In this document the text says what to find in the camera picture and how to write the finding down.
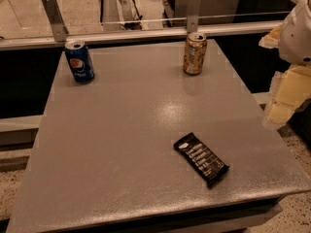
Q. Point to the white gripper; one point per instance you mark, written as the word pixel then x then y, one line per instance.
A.
pixel 297 38

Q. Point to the black rxbar chocolate bar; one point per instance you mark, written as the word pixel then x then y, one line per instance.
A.
pixel 209 166

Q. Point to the orange soda can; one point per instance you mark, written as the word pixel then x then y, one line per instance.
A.
pixel 195 49

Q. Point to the blue pepsi can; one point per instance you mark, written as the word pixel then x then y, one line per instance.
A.
pixel 79 61

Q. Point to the right metal rail bracket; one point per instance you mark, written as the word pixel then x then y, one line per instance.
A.
pixel 193 15

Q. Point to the metal rail bracket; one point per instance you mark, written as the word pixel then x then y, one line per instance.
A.
pixel 193 15
pixel 59 30

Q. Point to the horizontal metal rail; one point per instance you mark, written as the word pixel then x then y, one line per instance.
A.
pixel 136 36

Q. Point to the left metal rail bracket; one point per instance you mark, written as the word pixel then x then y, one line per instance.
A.
pixel 59 30

